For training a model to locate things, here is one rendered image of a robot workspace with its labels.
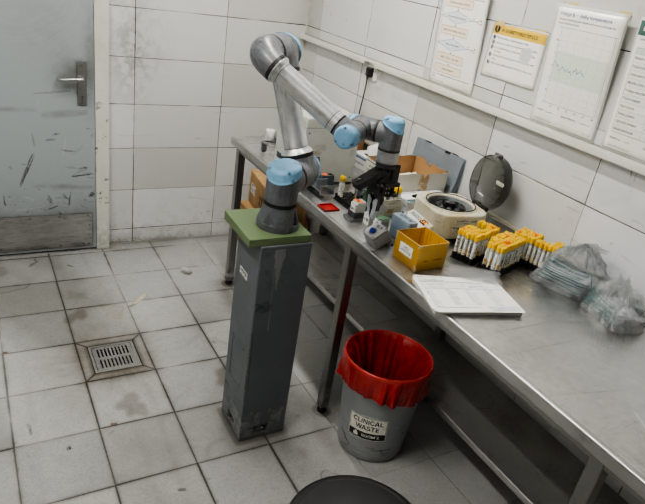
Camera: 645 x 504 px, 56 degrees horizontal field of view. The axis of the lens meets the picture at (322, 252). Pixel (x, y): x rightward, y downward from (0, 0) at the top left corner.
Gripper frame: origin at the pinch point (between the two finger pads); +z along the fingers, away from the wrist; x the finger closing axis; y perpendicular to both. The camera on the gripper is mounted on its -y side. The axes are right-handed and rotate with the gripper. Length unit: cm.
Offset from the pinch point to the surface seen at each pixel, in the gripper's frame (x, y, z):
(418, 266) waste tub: -20.9, 8.6, 9.4
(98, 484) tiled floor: 3, -91, 99
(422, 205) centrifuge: 11.4, 31.9, 2.0
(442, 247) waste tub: -20.5, 17.5, 3.3
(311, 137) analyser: 61, 6, -10
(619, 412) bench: -97, 17, 12
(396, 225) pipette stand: 2.5, 14.4, 5.4
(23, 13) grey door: 185, -94, -32
